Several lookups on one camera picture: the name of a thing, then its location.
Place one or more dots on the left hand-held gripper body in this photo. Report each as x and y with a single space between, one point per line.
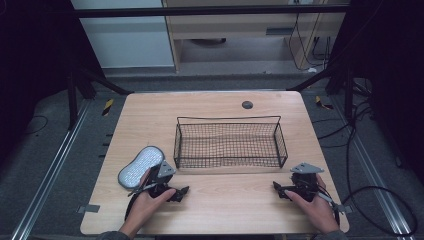
162 173

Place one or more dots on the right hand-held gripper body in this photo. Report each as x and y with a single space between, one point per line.
305 181

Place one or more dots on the grey oval textured pad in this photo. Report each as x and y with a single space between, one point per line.
140 165

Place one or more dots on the person's right hand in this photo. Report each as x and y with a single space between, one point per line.
315 208

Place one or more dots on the person's left hand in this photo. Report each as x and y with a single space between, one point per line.
146 208

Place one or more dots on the yellow black striped tape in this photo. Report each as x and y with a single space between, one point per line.
321 102
107 106

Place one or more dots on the grey round table grommet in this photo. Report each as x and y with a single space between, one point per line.
247 105

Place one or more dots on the black metal stand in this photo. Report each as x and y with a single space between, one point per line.
348 96
71 100

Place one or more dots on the white cabinet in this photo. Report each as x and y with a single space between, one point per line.
126 40

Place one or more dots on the dark curtain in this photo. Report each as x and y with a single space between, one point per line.
33 66
393 66

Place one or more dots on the wooden desk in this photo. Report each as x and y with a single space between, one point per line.
233 30

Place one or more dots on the grey table bracket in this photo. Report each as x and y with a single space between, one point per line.
88 208
345 209

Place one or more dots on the metal floor rail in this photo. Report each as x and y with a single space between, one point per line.
376 186
50 173

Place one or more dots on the black horizontal frame bar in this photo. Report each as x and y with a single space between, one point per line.
200 11

